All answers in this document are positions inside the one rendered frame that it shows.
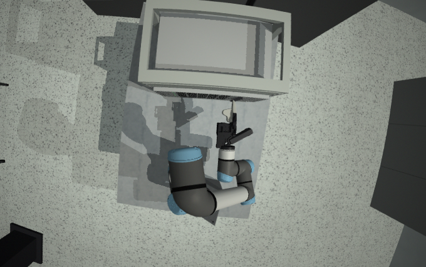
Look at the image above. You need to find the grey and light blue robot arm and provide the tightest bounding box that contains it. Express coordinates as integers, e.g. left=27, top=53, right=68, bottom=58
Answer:
left=167, top=147, right=256, bottom=217

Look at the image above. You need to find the white server rack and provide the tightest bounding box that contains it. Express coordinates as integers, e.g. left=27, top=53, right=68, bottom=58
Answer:
left=138, top=0, right=291, bottom=102

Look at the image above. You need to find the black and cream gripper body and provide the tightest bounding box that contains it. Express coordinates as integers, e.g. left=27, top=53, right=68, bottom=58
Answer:
left=216, top=122, right=237, bottom=150

